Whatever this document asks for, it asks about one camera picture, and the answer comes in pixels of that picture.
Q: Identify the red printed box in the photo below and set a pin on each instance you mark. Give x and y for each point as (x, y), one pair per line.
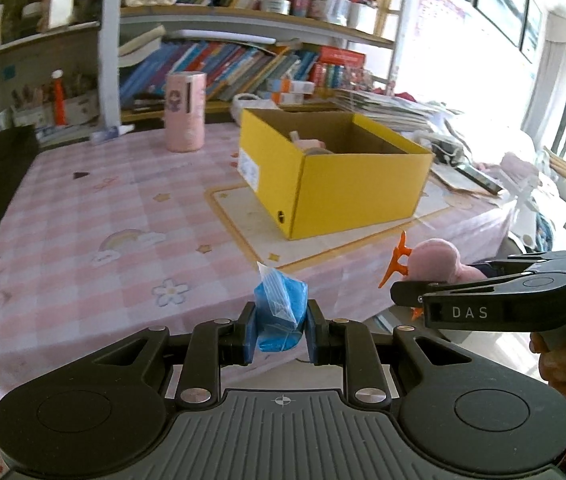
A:
(340, 57)

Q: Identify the white desk organiser boxes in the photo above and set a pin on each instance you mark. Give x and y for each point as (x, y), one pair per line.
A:
(78, 107)

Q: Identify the person's right hand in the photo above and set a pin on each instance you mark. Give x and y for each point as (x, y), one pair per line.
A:
(555, 367)

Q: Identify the yellow cardboard box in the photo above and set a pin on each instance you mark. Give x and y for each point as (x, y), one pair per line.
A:
(353, 190)

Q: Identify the blue packet clear wrap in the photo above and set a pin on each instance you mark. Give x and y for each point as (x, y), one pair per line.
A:
(275, 305)

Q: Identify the white bookshelf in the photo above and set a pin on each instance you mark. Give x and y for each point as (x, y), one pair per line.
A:
(110, 60)

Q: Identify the row of leaning books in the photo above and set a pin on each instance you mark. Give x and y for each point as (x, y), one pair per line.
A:
(223, 67)

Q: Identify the stack of papers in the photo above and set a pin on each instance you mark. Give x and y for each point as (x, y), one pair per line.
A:
(388, 107)

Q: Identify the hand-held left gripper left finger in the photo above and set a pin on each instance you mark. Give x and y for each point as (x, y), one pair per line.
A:
(248, 332)

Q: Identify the orange claw clip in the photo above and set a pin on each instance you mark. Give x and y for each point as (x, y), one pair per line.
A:
(397, 260)

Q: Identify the black smartphone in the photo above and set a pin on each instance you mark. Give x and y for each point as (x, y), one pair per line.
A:
(480, 180)

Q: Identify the pink cylindrical humidifier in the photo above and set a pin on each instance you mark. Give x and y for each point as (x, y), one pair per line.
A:
(185, 115)

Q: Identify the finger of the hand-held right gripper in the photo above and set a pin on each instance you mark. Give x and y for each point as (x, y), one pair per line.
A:
(488, 287)
(538, 262)

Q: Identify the white quilted purse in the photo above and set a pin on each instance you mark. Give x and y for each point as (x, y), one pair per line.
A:
(250, 105)

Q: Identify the white pen holder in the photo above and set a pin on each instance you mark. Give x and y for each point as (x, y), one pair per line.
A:
(363, 19)

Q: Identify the thick white book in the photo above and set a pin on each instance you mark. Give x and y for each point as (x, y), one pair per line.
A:
(140, 45)

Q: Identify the white side shelf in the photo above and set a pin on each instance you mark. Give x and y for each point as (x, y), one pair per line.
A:
(33, 60)

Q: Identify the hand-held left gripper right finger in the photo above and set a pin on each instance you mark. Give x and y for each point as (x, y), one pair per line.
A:
(314, 334)

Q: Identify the pink checked tablecloth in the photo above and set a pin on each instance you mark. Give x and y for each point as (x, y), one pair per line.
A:
(113, 200)

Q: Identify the wall poster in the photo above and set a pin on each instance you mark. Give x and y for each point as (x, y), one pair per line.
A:
(438, 10)

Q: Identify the paper booklet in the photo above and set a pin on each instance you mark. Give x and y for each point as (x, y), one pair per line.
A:
(450, 177)

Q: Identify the orange and white carton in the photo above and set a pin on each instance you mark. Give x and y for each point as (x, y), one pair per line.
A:
(297, 86)
(288, 98)

